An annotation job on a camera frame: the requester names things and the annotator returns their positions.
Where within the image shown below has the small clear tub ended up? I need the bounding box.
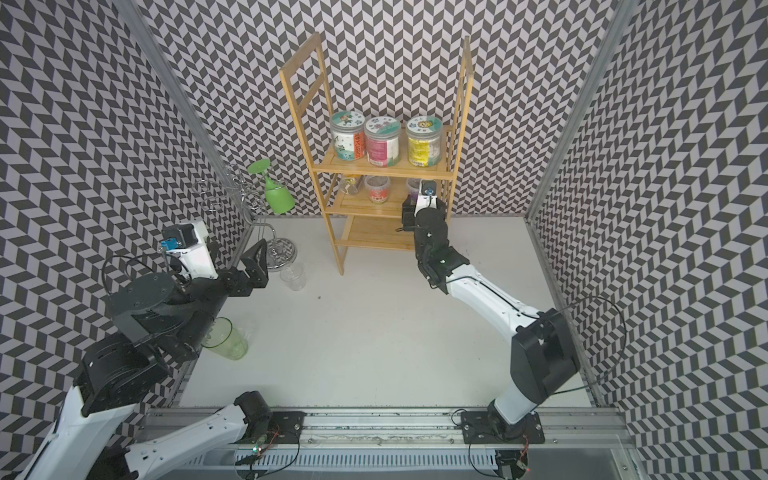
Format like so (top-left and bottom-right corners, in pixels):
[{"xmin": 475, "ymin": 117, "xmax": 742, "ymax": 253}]
[
  {"xmin": 340, "ymin": 175, "xmax": 363, "ymax": 196},
  {"xmin": 406, "ymin": 178, "xmax": 421, "ymax": 200},
  {"xmin": 364, "ymin": 175, "xmax": 391, "ymax": 205}
]

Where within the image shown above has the yellow label seed jar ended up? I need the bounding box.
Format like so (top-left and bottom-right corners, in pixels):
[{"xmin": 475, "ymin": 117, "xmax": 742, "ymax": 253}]
[{"xmin": 406, "ymin": 116, "xmax": 443, "ymax": 167}]

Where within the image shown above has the flower seed jar pink label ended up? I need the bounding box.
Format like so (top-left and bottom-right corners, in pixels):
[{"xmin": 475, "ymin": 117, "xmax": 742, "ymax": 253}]
[{"xmin": 364, "ymin": 116, "xmax": 401, "ymax": 168}]

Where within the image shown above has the carrot seed jar red label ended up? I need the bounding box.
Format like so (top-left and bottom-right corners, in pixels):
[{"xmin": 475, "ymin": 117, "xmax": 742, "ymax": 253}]
[{"xmin": 330, "ymin": 110, "xmax": 366, "ymax": 161}]

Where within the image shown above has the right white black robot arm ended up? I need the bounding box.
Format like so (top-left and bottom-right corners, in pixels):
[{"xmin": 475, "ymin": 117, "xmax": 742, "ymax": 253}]
[{"xmin": 401, "ymin": 197, "xmax": 581, "ymax": 438}]

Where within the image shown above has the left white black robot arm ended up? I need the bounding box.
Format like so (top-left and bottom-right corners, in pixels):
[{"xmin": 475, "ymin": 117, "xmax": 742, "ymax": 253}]
[{"xmin": 15, "ymin": 240, "xmax": 272, "ymax": 479}]

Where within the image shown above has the bamboo three-tier shelf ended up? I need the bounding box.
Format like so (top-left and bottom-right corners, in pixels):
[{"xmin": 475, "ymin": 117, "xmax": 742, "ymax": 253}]
[{"xmin": 279, "ymin": 33, "xmax": 474, "ymax": 273}]

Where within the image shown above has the clear glass cup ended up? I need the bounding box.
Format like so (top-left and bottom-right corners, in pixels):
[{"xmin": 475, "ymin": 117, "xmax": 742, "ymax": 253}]
[{"xmin": 279, "ymin": 262, "xmax": 307, "ymax": 291}]

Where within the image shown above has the green translucent plastic cup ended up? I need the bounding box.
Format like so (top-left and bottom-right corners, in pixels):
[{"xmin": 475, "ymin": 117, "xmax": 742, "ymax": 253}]
[{"xmin": 201, "ymin": 317, "xmax": 248, "ymax": 361}]

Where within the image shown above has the green plastic goblet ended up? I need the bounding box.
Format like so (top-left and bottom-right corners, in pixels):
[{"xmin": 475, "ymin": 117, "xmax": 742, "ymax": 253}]
[{"xmin": 247, "ymin": 158, "xmax": 296, "ymax": 215}]

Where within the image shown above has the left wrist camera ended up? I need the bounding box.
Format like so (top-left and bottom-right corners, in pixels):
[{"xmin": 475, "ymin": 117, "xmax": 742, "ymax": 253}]
[{"xmin": 160, "ymin": 218, "xmax": 218, "ymax": 280}]

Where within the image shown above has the chrome wire glass rack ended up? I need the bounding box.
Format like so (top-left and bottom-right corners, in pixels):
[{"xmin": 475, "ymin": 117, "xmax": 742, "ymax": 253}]
[{"xmin": 197, "ymin": 172, "xmax": 298, "ymax": 273}]

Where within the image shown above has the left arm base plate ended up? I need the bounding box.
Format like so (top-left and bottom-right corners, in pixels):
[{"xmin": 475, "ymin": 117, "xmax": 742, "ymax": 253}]
[{"xmin": 238, "ymin": 410, "xmax": 306, "ymax": 446}]

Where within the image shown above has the aluminium front rail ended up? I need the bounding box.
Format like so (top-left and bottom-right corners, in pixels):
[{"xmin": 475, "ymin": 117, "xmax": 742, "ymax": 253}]
[{"xmin": 131, "ymin": 407, "xmax": 637, "ymax": 451}]

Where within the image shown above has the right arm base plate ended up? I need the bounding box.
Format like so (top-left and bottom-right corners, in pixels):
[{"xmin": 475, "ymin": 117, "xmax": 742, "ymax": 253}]
[{"xmin": 457, "ymin": 410, "xmax": 545, "ymax": 445}]

